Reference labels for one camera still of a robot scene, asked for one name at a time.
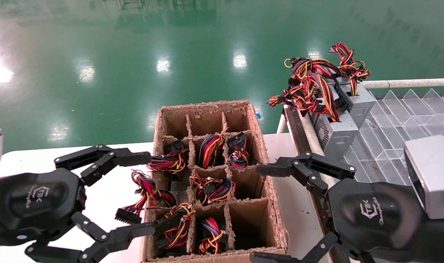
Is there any brown cardboard divider box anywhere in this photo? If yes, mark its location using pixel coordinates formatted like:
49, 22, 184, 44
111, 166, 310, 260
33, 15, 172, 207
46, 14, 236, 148
140, 100, 290, 263

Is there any white conveyor end rail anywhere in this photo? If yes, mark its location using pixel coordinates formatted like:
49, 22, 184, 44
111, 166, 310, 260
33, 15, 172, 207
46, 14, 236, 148
361, 78, 444, 89

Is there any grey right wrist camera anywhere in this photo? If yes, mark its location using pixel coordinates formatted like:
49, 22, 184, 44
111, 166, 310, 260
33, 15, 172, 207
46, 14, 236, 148
404, 134, 444, 220

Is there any white conveyor frame leg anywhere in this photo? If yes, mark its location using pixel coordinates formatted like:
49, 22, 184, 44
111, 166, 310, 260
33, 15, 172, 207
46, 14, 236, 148
276, 113, 289, 134

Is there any cable bundle with connector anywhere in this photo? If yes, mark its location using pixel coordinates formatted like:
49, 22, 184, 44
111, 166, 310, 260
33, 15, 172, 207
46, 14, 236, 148
115, 170, 188, 226

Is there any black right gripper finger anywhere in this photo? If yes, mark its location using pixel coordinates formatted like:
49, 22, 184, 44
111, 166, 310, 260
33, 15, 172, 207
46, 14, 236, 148
249, 232, 339, 263

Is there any power supply with coloured cables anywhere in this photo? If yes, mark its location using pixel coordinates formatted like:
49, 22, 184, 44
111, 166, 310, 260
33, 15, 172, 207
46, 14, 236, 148
227, 132, 250, 171
153, 203, 195, 256
198, 133, 226, 169
197, 217, 226, 255
146, 140, 189, 183
189, 172, 236, 206

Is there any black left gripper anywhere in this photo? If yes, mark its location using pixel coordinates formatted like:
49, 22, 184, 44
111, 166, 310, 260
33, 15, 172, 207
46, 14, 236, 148
0, 144, 156, 263

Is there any grey power supply with cables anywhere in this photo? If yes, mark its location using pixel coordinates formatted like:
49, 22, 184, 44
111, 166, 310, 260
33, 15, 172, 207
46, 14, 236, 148
291, 72, 359, 160
329, 41, 376, 128
268, 57, 342, 110

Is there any white conveyor side rail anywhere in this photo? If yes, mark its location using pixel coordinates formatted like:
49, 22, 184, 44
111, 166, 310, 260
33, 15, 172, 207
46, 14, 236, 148
299, 110, 326, 157

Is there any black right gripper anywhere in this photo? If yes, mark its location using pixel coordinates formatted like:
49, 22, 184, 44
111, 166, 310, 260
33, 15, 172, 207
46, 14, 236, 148
256, 152, 427, 258

